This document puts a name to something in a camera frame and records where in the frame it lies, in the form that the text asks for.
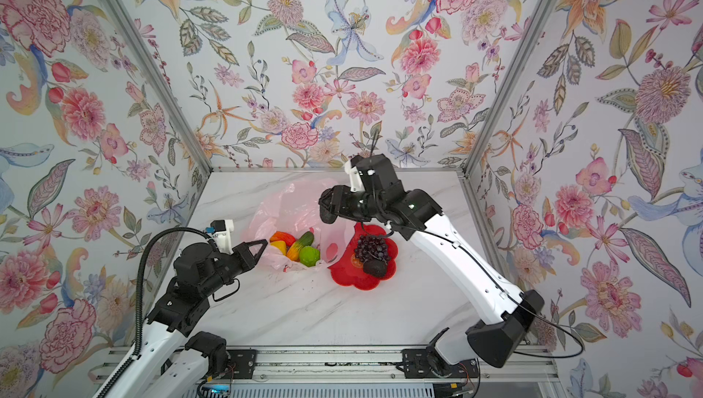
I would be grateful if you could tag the green yellow mango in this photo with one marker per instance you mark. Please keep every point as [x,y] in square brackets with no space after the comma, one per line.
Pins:
[295,250]

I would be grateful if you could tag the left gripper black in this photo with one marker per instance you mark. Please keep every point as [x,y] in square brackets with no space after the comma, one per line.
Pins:
[242,252]

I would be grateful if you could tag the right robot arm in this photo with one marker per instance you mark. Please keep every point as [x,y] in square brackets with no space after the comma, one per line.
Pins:
[505,311]

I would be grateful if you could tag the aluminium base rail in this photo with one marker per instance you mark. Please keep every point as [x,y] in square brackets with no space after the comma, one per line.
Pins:
[376,364]

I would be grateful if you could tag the green lime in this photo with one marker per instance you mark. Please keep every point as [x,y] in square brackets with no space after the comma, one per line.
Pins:
[309,256]

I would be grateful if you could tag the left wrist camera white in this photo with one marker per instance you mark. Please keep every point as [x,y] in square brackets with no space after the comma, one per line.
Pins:
[222,231]

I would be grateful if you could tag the red chili pepper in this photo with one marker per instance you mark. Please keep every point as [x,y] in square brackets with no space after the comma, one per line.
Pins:
[286,238]

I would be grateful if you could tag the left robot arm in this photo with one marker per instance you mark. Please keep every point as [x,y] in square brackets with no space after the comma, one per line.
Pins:
[168,357]

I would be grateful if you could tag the red flower-shaped plate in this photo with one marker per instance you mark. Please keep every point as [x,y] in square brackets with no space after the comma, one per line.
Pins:
[347,271]

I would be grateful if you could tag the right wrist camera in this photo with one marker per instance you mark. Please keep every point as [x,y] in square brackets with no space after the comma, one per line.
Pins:
[371,174]

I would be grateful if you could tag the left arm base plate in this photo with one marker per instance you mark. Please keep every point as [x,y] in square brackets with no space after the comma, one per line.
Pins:
[235,365]

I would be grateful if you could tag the yellow lemon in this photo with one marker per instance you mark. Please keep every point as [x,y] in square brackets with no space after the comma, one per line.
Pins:
[281,246]

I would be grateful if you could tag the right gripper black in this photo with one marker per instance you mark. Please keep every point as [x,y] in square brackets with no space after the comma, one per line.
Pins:
[342,205]

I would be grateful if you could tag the dark purple grapes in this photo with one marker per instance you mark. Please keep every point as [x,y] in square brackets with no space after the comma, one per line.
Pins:
[372,248]

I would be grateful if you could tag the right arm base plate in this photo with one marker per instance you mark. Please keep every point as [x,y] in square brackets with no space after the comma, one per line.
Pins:
[420,364]

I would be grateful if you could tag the pink plastic bag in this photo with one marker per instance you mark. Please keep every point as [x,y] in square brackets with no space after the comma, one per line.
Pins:
[295,210]

